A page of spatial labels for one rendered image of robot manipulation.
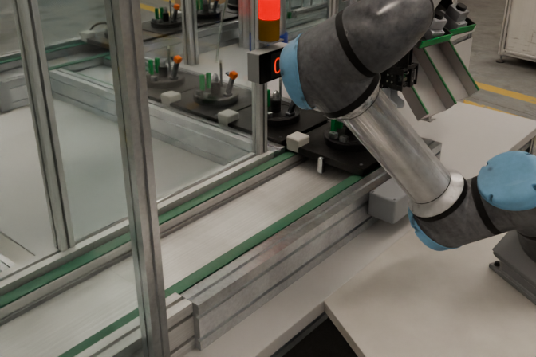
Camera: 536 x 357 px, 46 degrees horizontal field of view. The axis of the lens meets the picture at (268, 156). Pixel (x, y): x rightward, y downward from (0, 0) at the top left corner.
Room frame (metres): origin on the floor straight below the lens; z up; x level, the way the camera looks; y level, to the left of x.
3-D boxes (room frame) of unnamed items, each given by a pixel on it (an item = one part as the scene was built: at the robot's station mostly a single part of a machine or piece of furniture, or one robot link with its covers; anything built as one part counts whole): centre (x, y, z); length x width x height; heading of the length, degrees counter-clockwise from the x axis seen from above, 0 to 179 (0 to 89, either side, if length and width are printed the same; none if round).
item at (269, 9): (1.45, 0.00, 1.34); 0.05 x 0.05 x 0.05
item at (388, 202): (1.31, -0.32, 0.93); 0.21 x 0.07 x 0.06; 139
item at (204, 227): (1.31, 0.00, 0.91); 0.84 x 0.28 x 0.10; 139
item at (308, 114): (1.69, -0.02, 1.01); 0.24 x 0.24 x 0.13; 49
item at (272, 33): (1.45, 0.00, 1.29); 0.05 x 0.05 x 0.05
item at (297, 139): (1.51, -0.08, 0.97); 0.05 x 0.05 x 0.04; 49
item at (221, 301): (1.21, -0.15, 0.91); 0.89 x 0.06 x 0.11; 139
